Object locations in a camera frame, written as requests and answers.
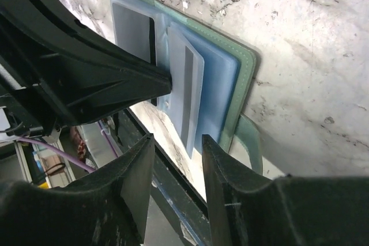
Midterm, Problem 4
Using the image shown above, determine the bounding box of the dark grey card in holder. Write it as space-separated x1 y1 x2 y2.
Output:
111 2 159 107

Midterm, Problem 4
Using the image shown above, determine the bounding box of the white card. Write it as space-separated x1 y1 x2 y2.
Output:
167 24 205 157

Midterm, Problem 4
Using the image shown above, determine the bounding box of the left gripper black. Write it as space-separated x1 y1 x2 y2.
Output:
1 0 171 142

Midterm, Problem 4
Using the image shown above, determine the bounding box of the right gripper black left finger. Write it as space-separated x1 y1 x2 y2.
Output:
1 134 155 245

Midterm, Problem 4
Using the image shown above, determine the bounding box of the black front mounting rail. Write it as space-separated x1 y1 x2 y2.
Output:
112 108 212 245

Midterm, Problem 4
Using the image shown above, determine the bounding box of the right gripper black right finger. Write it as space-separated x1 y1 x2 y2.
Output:
202 135 368 245

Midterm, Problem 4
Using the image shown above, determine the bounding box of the green leather card holder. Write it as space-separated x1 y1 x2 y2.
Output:
111 0 263 173

